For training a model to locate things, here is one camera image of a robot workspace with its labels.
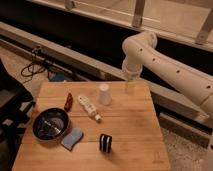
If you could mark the white tube bottle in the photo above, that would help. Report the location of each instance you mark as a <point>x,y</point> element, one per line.
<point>89,107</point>

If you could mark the blue sponge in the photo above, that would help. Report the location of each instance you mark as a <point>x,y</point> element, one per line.
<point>72,138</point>

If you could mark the black chair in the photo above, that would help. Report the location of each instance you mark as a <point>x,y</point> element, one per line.
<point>15,102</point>

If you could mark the black round pan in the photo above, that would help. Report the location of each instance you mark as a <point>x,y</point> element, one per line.
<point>50,124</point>

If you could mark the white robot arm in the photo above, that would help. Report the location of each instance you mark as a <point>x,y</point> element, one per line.
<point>140,51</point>

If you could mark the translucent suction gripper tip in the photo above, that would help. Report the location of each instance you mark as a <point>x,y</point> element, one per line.
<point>130,85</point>

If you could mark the black white striped eraser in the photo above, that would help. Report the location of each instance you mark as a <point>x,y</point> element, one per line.
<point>105,142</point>

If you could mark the small red brown bottle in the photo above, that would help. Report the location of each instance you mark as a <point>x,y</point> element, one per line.
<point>68,103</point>

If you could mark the blue object on floor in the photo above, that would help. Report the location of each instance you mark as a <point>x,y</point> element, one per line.
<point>59,77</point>

